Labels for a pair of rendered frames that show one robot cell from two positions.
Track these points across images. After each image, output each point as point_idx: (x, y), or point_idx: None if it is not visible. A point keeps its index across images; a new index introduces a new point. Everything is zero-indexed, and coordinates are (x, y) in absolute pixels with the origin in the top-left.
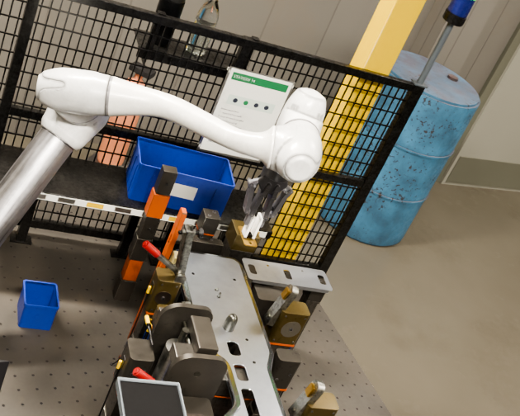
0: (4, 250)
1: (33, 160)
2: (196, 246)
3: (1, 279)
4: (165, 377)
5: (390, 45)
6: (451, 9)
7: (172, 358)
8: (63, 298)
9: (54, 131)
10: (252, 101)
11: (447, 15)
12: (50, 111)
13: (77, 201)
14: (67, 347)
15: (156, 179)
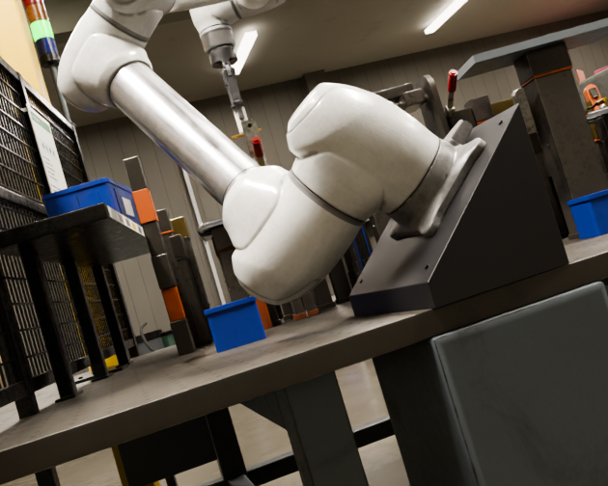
0: (97, 391)
1: (166, 85)
2: (182, 241)
3: (168, 369)
4: (437, 100)
5: (44, 91)
6: (49, 50)
7: (418, 97)
8: (199, 354)
9: (141, 58)
10: (47, 146)
11: (50, 55)
12: (116, 43)
13: (129, 222)
14: (290, 326)
15: (117, 196)
